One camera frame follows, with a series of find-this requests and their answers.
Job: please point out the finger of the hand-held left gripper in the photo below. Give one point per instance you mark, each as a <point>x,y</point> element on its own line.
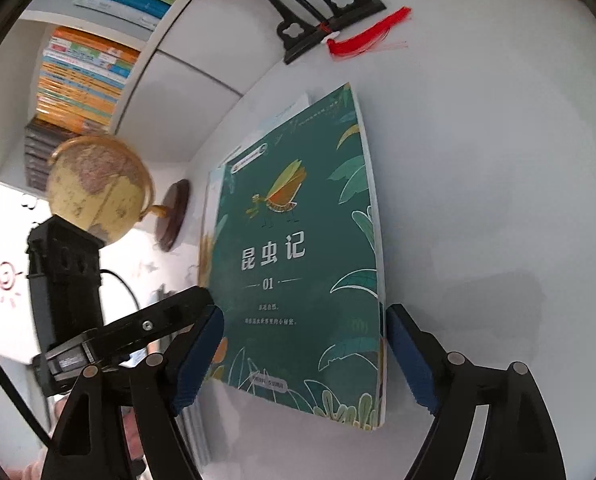
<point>147,322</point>

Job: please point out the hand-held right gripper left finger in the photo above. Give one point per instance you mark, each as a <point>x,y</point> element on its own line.
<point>197,360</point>

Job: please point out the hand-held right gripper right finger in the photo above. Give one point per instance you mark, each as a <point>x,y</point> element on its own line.
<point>410,360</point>

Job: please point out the large red spine picture book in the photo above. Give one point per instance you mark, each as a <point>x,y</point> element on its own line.
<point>205,255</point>

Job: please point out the teal tulip cover book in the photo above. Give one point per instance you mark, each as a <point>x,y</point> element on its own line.
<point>303,260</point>

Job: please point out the row of black books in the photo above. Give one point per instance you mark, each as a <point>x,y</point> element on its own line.
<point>37,155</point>

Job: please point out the row of orange yellow books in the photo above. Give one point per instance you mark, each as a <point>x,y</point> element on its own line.
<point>77,80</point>

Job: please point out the person's left hand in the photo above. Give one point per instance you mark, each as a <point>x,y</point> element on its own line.
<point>133,435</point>

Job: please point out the yellow desk globe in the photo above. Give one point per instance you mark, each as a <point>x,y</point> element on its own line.
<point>97,185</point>

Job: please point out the white bookcase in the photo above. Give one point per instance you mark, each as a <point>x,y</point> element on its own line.
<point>187,60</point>

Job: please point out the red tassel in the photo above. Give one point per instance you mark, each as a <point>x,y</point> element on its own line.
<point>363,37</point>

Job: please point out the sun wall sticker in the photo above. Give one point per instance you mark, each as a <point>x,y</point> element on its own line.
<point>6,277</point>

